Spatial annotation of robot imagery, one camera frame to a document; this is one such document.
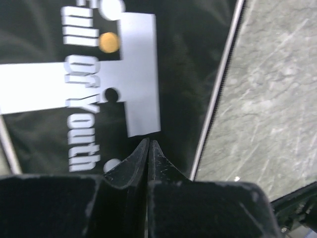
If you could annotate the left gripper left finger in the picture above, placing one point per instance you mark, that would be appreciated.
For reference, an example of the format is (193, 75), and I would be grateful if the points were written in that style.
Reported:
(78, 206)

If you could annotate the black SPORT racket bag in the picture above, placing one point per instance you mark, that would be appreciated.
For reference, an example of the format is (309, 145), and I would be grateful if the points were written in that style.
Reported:
(82, 82)

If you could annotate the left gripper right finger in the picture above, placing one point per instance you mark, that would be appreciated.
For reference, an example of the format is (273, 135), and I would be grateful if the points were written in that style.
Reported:
(181, 208)

